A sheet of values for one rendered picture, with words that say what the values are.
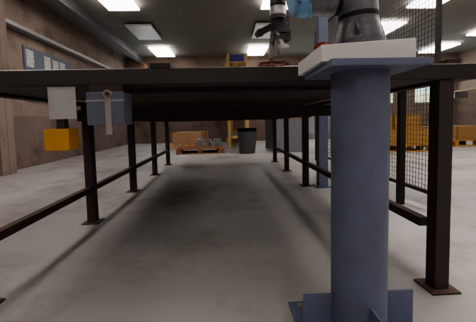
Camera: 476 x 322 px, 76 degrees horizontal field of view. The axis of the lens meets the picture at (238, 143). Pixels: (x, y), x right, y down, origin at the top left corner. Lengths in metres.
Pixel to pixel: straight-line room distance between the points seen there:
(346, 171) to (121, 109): 0.80
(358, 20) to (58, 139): 1.07
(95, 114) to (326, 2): 0.86
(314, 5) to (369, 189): 0.55
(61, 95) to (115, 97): 0.21
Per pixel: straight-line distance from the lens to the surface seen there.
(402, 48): 0.99
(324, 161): 3.30
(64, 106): 1.29
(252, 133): 6.64
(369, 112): 0.93
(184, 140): 8.24
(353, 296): 1.07
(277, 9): 1.52
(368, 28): 0.98
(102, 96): 1.21
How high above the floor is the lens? 0.71
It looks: 4 degrees down
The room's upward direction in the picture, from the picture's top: 1 degrees counter-clockwise
